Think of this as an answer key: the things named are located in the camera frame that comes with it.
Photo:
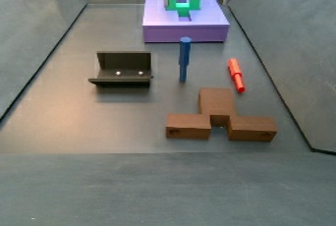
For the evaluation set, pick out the brown T-shaped block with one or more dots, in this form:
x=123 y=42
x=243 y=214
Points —
x=218 y=113

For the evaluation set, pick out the green U-shaped block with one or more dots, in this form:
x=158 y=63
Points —
x=183 y=6

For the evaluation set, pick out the purple base block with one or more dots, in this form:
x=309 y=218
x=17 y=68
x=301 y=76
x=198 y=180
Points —
x=205 y=26

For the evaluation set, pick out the blue peg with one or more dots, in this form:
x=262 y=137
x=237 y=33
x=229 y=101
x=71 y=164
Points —
x=185 y=56

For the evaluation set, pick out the red peg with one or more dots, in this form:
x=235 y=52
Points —
x=234 y=68

